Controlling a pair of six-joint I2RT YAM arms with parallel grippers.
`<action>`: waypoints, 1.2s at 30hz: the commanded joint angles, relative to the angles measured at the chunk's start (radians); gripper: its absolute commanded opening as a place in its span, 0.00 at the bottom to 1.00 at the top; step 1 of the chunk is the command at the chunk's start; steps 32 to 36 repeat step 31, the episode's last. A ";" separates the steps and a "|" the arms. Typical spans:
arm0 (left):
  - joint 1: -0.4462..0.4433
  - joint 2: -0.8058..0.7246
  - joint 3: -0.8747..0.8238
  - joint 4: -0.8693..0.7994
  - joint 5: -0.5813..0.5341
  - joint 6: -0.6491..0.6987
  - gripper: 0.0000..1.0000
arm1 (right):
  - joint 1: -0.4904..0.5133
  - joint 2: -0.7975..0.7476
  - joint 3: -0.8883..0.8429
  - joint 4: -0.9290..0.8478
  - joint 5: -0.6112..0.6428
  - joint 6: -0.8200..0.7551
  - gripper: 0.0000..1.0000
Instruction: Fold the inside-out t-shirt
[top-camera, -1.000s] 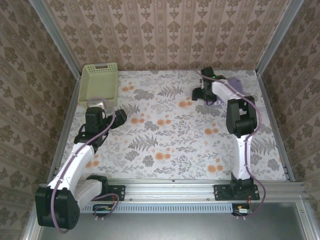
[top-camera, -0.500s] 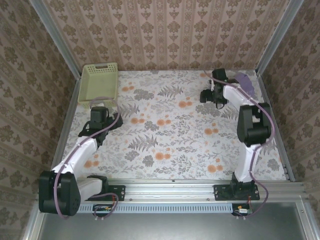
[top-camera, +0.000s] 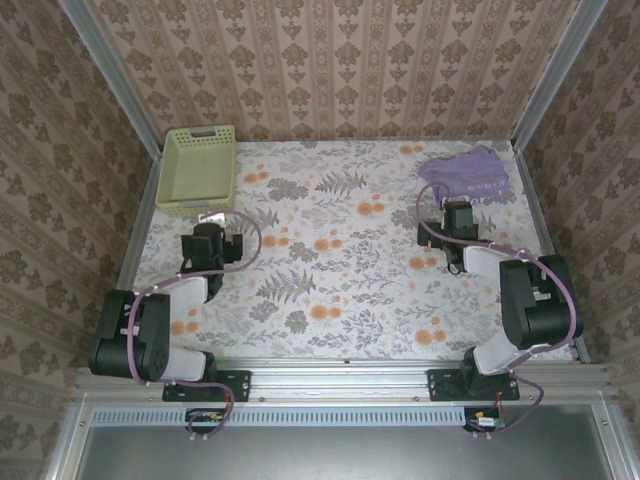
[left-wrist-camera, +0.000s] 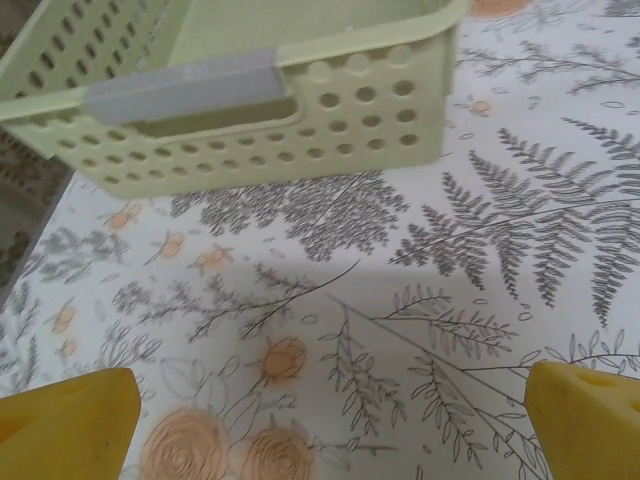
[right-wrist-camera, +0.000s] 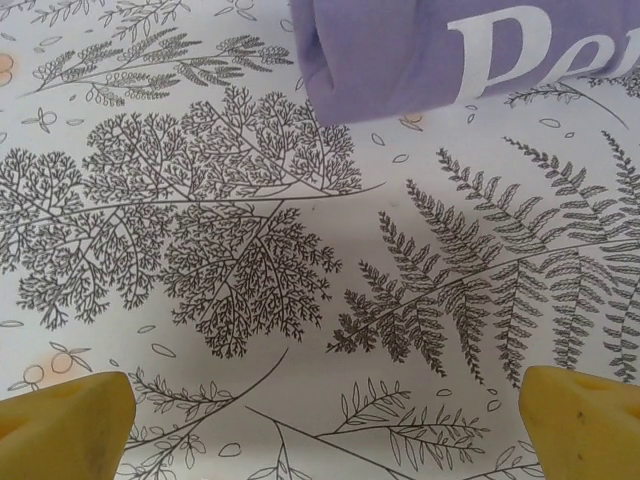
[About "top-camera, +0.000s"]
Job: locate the aluminium mounting rail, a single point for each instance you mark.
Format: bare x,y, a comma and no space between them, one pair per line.
340,380

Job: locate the aluminium side rail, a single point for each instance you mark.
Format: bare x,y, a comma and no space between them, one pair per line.
542,225
142,215

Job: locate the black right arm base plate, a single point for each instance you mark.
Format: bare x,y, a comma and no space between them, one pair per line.
440,385

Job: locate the green plastic basket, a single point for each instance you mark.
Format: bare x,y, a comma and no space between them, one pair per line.
195,170

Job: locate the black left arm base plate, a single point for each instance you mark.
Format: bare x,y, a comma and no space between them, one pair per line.
235,385

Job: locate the grey metal panel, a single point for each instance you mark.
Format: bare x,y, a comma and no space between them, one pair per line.
340,455

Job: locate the purple t-shirt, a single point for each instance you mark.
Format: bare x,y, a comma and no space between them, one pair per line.
465,172

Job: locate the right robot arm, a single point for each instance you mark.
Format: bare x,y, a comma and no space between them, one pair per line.
535,310

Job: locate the small electronics board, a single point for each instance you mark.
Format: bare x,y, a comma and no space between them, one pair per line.
205,419
484,420

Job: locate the floral tablecloth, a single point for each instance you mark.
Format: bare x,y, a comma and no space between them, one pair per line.
350,165

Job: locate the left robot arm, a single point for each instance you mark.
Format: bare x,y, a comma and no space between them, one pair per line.
135,340

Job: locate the aluminium frame post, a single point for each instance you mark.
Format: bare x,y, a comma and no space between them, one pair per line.
555,75
115,80

